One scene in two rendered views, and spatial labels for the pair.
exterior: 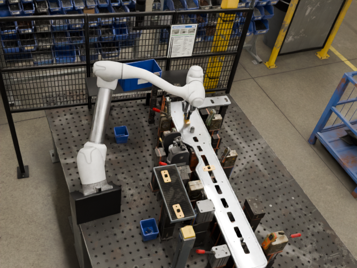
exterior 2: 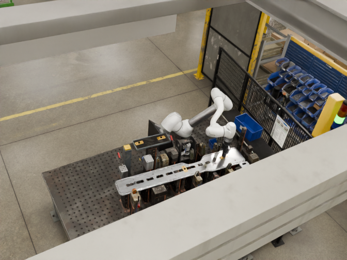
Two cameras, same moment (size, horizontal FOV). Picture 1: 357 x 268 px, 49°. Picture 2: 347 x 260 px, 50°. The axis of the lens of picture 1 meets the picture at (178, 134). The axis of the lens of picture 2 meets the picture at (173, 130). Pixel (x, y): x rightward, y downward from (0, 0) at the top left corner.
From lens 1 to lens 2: 3.21 m
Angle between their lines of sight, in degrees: 60
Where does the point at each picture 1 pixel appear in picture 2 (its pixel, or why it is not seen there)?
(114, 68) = (214, 94)
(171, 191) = (151, 140)
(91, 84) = (232, 112)
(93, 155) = (173, 116)
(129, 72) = (216, 100)
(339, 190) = not seen: outside the picture
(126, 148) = (207, 149)
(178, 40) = (278, 129)
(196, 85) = (218, 127)
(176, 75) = (265, 149)
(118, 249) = (136, 153)
